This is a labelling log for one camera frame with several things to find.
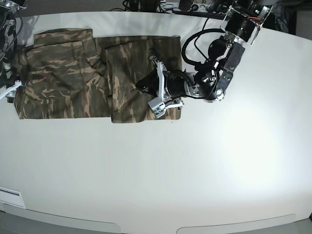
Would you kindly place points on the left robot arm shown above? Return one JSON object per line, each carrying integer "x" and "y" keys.
{"x": 241, "y": 24}

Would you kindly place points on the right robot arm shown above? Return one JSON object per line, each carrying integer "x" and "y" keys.
{"x": 11, "y": 24}

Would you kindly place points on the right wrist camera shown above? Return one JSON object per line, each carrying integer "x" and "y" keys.
{"x": 158, "y": 107}

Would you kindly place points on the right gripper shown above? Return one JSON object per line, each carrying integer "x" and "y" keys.
{"x": 14, "y": 87}

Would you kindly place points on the camouflage T-shirt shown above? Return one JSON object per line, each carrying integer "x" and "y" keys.
{"x": 68, "y": 73}

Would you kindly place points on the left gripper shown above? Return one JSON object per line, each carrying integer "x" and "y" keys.
{"x": 170, "y": 86}

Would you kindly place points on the white label plate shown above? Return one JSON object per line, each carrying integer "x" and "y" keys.
{"x": 11, "y": 197}

